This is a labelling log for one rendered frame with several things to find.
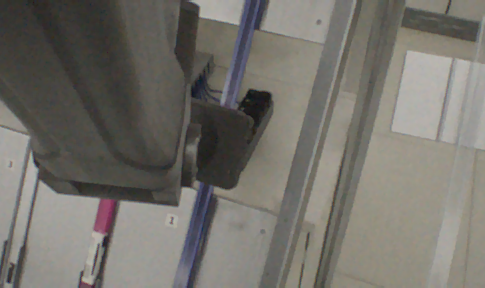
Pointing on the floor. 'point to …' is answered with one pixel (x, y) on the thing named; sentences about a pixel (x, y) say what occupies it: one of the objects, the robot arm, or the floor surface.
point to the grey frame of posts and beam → (362, 131)
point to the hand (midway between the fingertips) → (218, 136)
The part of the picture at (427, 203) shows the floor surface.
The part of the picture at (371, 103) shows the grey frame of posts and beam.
